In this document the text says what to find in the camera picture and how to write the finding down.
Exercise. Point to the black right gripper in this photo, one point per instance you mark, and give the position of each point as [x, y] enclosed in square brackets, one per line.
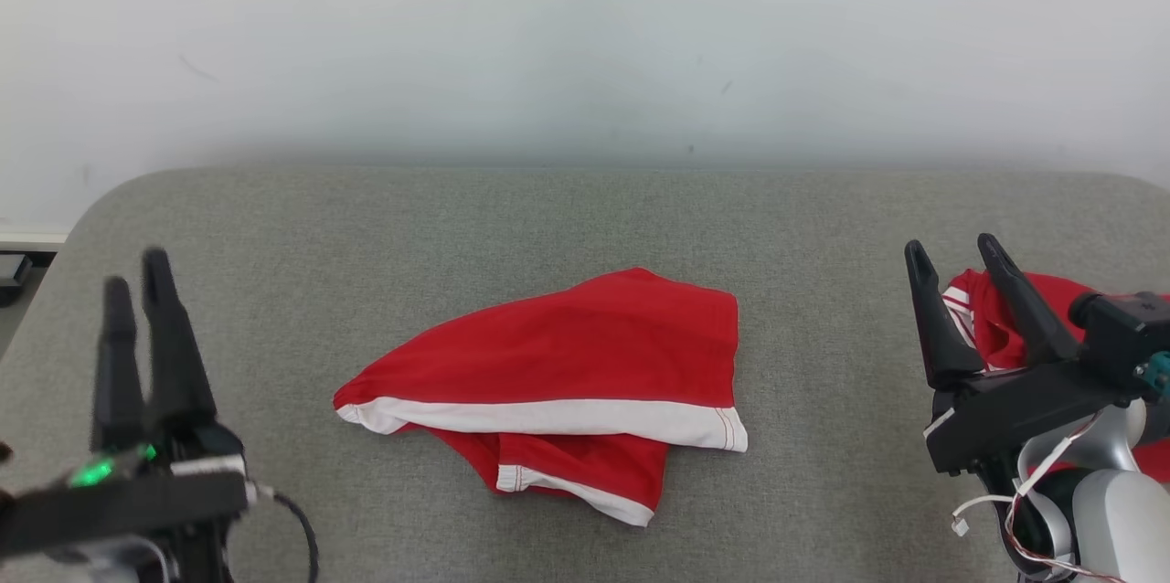
[1015, 409]

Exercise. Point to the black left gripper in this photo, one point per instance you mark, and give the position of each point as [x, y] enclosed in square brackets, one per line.
[137, 501]

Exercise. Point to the red basketball jersey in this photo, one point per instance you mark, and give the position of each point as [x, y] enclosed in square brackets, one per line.
[998, 341]

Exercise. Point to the red shorts with white band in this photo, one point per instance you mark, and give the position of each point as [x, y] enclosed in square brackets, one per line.
[585, 345]

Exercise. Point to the grey fabric sofa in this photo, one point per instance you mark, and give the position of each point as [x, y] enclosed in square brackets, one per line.
[548, 217]

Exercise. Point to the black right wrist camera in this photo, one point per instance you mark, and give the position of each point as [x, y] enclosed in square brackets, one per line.
[1120, 332]

